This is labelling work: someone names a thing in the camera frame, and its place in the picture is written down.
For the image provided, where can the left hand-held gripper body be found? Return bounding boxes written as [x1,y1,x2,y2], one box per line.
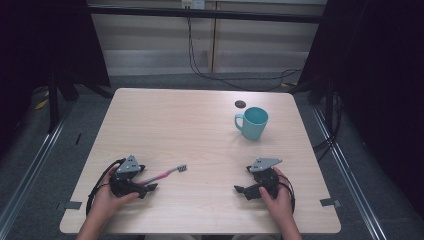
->
[109,154,145,199]

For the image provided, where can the black curtain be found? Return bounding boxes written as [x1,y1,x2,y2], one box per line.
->
[0,0,112,158]
[297,0,424,211]

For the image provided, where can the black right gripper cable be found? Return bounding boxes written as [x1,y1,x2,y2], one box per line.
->
[277,172,297,213]

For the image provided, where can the black metal stand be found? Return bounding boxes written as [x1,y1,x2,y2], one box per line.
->
[307,74,338,135]
[45,69,81,135]

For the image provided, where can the pink toothbrush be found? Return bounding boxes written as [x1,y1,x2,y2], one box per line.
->
[138,163,188,186]

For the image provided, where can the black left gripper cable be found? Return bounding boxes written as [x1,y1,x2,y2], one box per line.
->
[85,158,127,217]

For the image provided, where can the grey tape piece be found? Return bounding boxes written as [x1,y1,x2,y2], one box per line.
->
[64,200,83,211]
[319,197,342,208]

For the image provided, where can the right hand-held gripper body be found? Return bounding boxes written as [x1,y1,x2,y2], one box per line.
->
[248,157,283,199]

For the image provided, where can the person's left hand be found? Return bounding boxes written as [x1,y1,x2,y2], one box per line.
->
[94,165,140,221]

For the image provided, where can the black horizontal bar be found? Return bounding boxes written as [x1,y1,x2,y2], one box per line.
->
[87,5,325,25]

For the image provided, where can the black floor cables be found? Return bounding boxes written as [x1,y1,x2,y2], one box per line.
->
[312,92,345,163]

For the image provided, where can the yellow scrap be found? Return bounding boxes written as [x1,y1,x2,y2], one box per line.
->
[34,97,50,111]

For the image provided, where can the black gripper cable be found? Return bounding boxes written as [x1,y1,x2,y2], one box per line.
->
[85,158,127,217]
[277,172,297,213]

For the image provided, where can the person's right hand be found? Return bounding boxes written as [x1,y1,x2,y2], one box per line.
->
[259,167,295,226]

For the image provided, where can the black wall cable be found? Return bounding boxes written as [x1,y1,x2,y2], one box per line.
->
[185,15,303,92]

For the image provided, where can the white wall socket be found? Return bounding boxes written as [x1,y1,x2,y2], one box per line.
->
[180,0,206,10]

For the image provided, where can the teal mug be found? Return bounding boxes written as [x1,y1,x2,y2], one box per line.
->
[234,106,270,142]

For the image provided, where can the aluminium floor rail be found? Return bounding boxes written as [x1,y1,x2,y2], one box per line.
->
[311,105,389,240]
[0,106,73,233]

